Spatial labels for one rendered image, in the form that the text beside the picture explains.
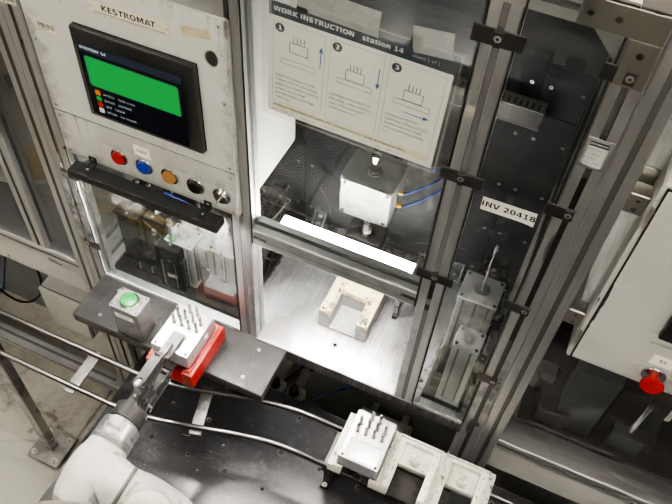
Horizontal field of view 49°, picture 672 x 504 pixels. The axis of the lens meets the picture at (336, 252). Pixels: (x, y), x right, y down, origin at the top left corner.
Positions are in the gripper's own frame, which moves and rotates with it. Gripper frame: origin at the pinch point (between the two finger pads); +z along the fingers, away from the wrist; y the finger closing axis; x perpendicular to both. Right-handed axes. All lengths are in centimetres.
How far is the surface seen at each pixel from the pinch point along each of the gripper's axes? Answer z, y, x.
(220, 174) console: 16, 48, -8
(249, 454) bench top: -4.1, -31.7, -20.5
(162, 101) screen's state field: 14, 64, 1
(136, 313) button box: 3.3, 3.1, 11.8
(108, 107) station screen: 14, 58, 14
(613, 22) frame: 17, 100, -66
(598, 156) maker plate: 17, 80, -71
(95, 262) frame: 16.1, -5.1, 34.3
